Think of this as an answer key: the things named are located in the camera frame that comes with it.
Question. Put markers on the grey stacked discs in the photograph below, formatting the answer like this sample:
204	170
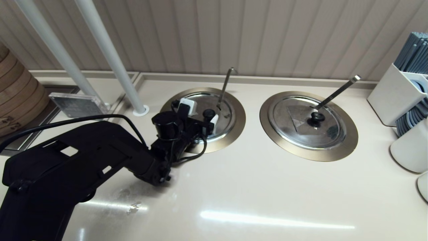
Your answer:
413	117

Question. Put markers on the brass ringed counter well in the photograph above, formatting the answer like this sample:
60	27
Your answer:
239	117
352	140

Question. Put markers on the clear acrylic sign block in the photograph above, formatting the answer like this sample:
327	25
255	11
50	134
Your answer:
77	105

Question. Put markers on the hinged steel lid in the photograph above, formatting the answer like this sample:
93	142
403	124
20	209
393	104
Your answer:
220	125

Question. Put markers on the steel lid with triangle mark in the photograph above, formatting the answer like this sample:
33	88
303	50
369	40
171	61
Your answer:
331	130

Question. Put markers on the bamboo steamer stack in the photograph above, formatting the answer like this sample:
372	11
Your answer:
20	93

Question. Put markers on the white cylindrical container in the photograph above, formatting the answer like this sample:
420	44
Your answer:
411	147

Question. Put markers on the steel framed dark panel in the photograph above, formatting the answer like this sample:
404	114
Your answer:
43	120

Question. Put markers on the grey stick bundle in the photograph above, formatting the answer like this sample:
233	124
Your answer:
414	53

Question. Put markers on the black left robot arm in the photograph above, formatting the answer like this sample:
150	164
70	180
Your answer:
67	167

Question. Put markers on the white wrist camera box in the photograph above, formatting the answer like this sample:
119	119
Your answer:
187	107

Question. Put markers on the white utensil holder box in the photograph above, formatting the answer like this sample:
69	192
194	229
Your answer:
391	97

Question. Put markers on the grey taped left gripper finger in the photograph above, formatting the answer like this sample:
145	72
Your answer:
214	124

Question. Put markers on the white bowl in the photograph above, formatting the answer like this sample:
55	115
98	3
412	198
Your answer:
423	185

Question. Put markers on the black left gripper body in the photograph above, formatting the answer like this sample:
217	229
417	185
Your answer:
167	125

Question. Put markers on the white slanted pole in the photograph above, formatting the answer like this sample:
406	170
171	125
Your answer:
110	50
50	40

